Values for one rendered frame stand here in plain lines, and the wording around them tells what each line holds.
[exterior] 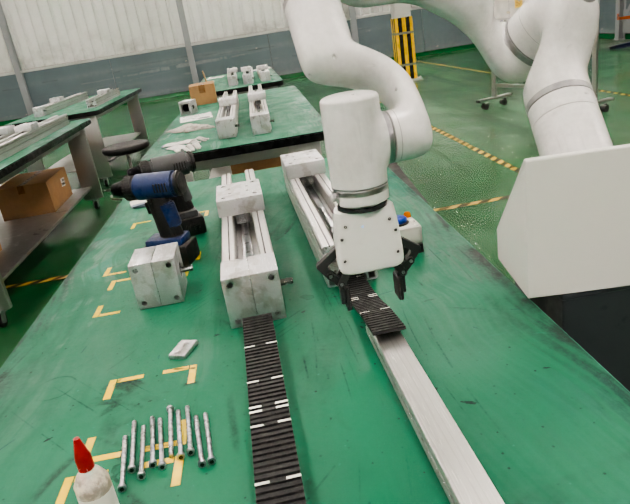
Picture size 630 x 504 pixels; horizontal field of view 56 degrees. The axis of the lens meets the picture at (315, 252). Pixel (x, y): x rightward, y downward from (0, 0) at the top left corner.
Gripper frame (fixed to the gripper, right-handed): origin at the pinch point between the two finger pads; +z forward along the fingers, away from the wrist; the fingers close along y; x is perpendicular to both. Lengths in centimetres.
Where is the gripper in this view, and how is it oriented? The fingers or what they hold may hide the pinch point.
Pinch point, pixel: (373, 294)
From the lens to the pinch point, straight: 95.8
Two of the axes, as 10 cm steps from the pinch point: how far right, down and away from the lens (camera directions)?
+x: -1.5, -3.4, 9.3
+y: 9.8, -1.9, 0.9
